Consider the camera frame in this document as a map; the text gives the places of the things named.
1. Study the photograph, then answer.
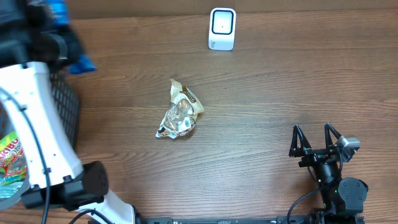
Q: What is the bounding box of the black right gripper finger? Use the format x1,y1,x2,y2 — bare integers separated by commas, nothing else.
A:
324,123,341,150
289,125,312,157

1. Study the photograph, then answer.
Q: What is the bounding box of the beige brown snack bag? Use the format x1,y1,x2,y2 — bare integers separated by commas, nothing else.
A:
155,79,205,139

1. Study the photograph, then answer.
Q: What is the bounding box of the blue snack bar wrapper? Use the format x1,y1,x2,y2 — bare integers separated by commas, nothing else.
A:
44,0,96,75

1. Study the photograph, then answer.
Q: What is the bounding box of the green Haribo candy bag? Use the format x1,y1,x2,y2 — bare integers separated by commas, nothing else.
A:
1,131,27,185

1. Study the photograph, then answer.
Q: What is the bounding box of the light teal snack packet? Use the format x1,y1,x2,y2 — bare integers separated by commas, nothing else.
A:
0,181,24,200

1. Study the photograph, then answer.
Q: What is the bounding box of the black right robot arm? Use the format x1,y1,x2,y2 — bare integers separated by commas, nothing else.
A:
285,123,369,224

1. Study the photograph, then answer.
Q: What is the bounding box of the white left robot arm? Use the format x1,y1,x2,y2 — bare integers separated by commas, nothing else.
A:
1,0,137,223

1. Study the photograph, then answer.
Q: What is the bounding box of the white barcode scanner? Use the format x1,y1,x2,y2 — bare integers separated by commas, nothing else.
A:
208,7,236,51

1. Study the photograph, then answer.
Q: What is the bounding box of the grey plastic mesh basket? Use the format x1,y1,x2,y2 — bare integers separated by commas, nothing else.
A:
1,63,83,210

